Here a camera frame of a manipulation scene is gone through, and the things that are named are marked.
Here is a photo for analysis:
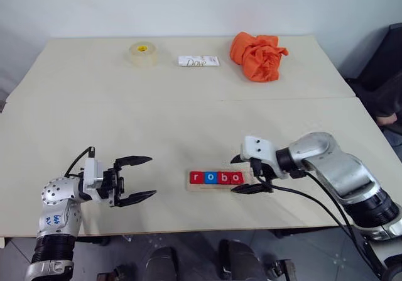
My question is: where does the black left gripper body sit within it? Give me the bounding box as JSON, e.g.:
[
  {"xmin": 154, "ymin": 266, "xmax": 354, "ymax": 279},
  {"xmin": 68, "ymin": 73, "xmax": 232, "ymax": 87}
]
[{"xmin": 101, "ymin": 165, "xmax": 127, "ymax": 207}]

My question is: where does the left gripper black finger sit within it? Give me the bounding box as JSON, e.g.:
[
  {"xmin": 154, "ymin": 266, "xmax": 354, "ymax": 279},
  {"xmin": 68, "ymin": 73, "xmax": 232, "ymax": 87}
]
[
  {"xmin": 113, "ymin": 155, "xmax": 154, "ymax": 170},
  {"xmin": 114, "ymin": 189, "xmax": 158, "ymax": 208}
]

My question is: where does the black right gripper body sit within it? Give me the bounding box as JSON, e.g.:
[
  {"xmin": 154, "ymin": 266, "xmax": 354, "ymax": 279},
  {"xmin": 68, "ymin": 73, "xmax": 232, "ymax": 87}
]
[{"xmin": 250, "ymin": 158, "xmax": 274, "ymax": 192}]

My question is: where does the wooden letter block tray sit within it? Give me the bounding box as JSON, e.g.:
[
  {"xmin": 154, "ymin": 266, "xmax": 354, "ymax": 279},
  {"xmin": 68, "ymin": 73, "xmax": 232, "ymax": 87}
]
[{"xmin": 187, "ymin": 167, "xmax": 254, "ymax": 193}]

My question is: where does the bystander's bare hand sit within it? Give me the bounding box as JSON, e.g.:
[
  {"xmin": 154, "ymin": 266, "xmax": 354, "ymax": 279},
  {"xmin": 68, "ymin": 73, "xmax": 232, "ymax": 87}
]
[{"xmin": 377, "ymin": 114, "xmax": 398, "ymax": 126}]

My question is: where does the black table leg base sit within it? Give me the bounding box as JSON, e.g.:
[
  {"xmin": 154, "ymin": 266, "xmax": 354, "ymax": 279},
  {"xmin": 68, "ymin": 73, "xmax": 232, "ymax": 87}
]
[
  {"xmin": 273, "ymin": 228, "xmax": 304, "ymax": 240},
  {"xmin": 77, "ymin": 235, "xmax": 111, "ymax": 247}
]

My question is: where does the dark rounded shape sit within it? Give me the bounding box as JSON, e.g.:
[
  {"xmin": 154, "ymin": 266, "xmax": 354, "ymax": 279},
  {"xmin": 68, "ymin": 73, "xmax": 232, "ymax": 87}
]
[
  {"xmin": 219, "ymin": 239, "xmax": 268, "ymax": 281},
  {"xmin": 147, "ymin": 246, "xmax": 180, "ymax": 281}
]

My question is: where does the crumpled orange cloth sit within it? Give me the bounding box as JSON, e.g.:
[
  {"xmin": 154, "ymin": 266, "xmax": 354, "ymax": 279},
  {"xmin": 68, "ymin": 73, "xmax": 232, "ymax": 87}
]
[{"xmin": 229, "ymin": 31, "xmax": 289, "ymax": 83}]

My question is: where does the white Dove soap packet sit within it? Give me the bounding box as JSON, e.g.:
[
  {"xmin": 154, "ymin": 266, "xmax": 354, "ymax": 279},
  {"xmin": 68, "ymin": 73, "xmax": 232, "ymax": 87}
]
[{"xmin": 178, "ymin": 55, "xmax": 220, "ymax": 67}]

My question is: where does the clear packing tape roll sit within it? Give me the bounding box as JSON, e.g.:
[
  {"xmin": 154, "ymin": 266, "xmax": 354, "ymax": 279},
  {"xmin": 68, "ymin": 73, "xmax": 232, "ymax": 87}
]
[{"xmin": 128, "ymin": 41, "xmax": 159, "ymax": 68}]

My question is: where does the black office chair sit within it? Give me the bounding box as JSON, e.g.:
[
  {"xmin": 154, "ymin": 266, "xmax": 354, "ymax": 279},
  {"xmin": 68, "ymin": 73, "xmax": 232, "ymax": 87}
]
[{"xmin": 345, "ymin": 23, "xmax": 402, "ymax": 118}]

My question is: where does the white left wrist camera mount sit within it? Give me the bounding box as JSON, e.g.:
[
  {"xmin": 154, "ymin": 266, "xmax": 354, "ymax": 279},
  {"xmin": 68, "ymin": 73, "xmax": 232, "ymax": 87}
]
[{"xmin": 82, "ymin": 157, "xmax": 111, "ymax": 206}]

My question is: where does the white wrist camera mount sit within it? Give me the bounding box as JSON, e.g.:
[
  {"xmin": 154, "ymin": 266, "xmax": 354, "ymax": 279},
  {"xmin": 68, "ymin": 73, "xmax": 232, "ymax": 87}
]
[
  {"xmin": 82, "ymin": 157, "xmax": 111, "ymax": 206},
  {"xmin": 240, "ymin": 135, "xmax": 290, "ymax": 180}
]

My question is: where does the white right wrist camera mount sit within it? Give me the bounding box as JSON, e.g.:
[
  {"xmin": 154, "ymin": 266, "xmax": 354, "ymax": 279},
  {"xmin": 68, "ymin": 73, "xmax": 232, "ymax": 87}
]
[{"xmin": 240, "ymin": 135, "xmax": 290, "ymax": 180}]

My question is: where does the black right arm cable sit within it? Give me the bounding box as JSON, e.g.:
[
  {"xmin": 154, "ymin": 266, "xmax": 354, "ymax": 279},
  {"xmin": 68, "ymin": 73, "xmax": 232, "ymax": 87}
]
[{"xmin": 253, "ymin": 160, "xmax": 389, "ymax": 281}]

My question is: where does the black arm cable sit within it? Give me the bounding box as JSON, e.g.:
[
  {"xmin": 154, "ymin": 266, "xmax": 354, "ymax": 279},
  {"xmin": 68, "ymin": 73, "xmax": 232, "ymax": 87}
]
[
  {"xmin": 253, "ymin": 160, "xmax": 389, "ymax": 281},
  {"xmin": 64, "ymin": 146, "xmax": 96, "ymax": 179}
]

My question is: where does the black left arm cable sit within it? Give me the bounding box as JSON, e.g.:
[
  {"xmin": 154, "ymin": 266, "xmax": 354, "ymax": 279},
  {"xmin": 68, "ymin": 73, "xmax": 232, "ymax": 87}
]
[{"xmin": 64, "ymin": 146, "xmax": 96, "ymax": 179}]

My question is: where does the dark metal caster bracket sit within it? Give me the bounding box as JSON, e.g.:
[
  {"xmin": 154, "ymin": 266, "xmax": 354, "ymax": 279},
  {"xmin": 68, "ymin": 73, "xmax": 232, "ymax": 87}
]
[{"xmin": 265, "ymin": 258, "xmax": 296, "ymax": 281}]

